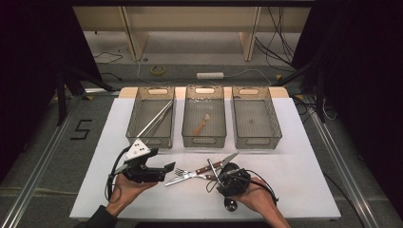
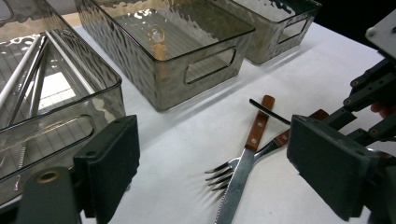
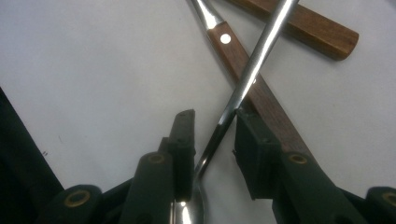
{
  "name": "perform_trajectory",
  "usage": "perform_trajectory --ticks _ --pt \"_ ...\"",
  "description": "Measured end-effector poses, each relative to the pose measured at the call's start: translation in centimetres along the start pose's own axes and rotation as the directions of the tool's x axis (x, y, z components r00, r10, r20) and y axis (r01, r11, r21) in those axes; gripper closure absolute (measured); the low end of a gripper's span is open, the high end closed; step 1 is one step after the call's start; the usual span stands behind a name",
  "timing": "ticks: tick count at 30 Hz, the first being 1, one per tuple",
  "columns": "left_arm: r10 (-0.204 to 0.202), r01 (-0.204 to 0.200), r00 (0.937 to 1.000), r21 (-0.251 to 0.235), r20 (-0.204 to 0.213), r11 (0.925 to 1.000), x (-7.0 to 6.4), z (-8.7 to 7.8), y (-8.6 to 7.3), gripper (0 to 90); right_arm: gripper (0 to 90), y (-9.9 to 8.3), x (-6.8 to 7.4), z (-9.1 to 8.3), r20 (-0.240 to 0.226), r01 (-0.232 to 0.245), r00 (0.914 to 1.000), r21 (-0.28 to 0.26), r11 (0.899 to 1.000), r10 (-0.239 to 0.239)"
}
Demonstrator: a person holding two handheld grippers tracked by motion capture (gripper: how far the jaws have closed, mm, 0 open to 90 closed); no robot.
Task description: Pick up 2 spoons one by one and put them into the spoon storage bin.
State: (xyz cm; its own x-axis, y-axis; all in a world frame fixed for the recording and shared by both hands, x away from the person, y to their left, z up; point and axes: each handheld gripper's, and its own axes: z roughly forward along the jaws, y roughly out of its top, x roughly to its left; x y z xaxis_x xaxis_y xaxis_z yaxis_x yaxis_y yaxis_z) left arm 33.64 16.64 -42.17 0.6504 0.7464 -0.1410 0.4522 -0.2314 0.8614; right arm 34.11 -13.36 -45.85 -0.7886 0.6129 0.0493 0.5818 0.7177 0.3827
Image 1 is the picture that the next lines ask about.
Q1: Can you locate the bundle of black cables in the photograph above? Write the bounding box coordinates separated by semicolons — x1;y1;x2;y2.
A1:
255;6;297;74

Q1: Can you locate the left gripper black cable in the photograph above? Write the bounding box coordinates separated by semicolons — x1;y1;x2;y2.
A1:
106;145;133;204

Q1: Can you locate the thin black floor cable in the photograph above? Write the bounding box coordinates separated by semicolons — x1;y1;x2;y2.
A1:
93;51;124;66

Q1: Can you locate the yellow tape roll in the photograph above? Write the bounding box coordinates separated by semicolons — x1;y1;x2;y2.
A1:
149;65;166;77

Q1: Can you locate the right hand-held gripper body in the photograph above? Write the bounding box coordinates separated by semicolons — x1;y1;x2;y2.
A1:
216;151;254;198

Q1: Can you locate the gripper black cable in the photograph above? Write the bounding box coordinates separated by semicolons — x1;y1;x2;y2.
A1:
245;168;280;205
106;145;133;204

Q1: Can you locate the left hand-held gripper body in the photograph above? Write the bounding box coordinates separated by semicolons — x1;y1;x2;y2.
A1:
121;138;168;184

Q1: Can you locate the translucent grey plastic bin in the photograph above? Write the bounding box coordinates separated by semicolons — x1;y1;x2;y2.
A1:
181;85;228;149
230;85;283;150
125;85;177;150

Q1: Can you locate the aluminium floor rail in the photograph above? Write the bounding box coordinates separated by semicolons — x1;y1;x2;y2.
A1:
0;94;84;228
305;104;381;228

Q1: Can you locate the beige wooden shelf unit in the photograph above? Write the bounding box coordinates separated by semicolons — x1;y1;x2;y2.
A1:
73;6;312;63

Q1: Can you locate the black metal stand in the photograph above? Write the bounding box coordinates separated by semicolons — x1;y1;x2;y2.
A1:
55;65;117;126
272;60;327;123

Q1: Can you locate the metal spoon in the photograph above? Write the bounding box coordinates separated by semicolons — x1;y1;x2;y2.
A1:
206;158;239;213

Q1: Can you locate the person's left hand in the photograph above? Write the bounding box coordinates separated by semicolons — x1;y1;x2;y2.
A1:
106;173;159;219

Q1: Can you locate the white table cover board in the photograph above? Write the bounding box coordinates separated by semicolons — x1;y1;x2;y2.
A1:
68;96;342;221

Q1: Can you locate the white power strip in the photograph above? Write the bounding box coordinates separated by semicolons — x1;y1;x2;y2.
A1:
196;71;225;81

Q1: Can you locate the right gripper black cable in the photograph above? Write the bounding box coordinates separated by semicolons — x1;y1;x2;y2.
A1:
245;168;280;205

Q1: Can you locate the black curtain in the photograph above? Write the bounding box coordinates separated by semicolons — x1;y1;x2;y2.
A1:
0;0;103;184
291;0;403;219

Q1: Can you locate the metal chopstick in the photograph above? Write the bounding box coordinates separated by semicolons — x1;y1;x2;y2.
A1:
136;100;174;139
144;104;175;141

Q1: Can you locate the white floor cable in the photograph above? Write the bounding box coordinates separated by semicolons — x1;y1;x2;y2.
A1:
136;60;274;86

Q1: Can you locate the knife with wooden handle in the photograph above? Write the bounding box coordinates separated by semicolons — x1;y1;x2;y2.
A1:
163;161;223;187

